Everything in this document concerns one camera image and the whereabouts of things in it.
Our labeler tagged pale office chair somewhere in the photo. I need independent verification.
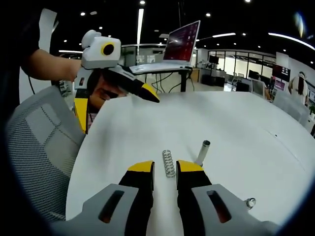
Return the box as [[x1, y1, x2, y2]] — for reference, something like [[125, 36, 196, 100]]
[[272, 90, 310, 124]]

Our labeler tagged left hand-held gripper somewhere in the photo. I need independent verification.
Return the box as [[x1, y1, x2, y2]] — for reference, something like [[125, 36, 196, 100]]
[[73, 29, 160, 135]]

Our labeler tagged thin black cable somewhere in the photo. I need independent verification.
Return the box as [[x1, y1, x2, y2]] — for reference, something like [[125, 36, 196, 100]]
[[28, 75, 36, 95]]

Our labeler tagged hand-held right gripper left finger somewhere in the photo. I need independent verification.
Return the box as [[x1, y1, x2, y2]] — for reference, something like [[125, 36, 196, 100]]
[[49, 160, 156, 236]]

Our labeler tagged silver coil spring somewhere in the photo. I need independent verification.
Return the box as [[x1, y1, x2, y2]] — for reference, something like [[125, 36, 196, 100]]
[[162, 149, 177, 178]]

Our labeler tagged grey mesh office chair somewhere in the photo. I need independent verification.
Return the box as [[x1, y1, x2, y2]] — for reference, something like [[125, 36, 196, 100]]
[[5, 85, 87, 222]]

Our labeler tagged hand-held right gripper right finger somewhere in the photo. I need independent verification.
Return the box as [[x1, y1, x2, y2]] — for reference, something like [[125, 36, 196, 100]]
[[175, 159, 280, 236]]

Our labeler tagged person's body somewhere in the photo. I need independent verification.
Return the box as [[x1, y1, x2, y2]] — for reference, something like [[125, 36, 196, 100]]
[[0, 0, 41, 116]]

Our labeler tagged black-legged standing desk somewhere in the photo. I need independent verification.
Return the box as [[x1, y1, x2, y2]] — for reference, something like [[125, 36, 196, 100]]
[[122, 65, 195, 93]]

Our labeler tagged silver open laptop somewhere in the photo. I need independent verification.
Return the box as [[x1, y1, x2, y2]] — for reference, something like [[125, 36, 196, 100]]
[[128, 20, 201, 75]]

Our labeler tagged silver metal pin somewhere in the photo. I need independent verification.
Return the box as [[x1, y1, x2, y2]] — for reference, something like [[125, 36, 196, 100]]
[[195, 140, 212, 166], [243, 197, 257, 210]]

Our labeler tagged person's left forearm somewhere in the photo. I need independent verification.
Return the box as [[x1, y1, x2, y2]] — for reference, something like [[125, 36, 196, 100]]
[[20, 48, 83, 82]]

